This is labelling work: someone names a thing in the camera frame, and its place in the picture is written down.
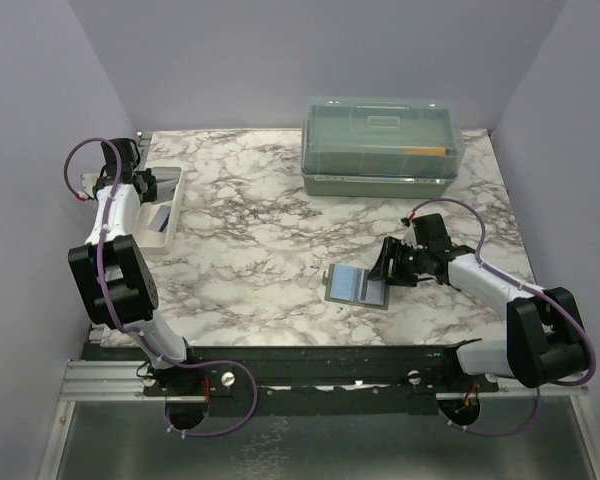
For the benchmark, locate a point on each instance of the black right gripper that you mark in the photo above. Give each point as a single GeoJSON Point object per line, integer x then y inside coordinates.
{"type": "Point", "coordinates": [391, 249]}

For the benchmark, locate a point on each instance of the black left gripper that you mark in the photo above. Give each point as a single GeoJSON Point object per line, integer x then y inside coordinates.
{"type": "Point", "coordinates": [150, 185]}

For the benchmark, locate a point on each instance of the grey credit card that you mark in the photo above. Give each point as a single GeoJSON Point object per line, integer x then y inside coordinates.
{"type": "Point", "coordinates": [159, 221]}

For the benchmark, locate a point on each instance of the grey leather card holder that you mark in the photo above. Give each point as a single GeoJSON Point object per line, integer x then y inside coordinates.
{"type": "Point", "coordinates": [350, 285]}

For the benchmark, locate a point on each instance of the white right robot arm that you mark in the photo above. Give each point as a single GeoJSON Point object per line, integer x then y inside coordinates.
{"type": "Point", "coordinates": [544, 340]}

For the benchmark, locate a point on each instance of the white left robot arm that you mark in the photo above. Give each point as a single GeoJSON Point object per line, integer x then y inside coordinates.
{"type": "Point", "coordinates": [109, 269]}

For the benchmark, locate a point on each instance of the white plastic card tray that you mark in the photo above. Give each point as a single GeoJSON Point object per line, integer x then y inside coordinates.
{"type": "Point", "coordinates": [167, 225]}

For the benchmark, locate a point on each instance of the clear lidded storage box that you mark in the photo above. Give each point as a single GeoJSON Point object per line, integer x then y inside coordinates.
{"type": "Point", "coordinates": [380, 148]}

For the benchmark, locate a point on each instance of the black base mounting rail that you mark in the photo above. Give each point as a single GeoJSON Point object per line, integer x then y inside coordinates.
{"type": "Point", "coordinates": [305, 381]}

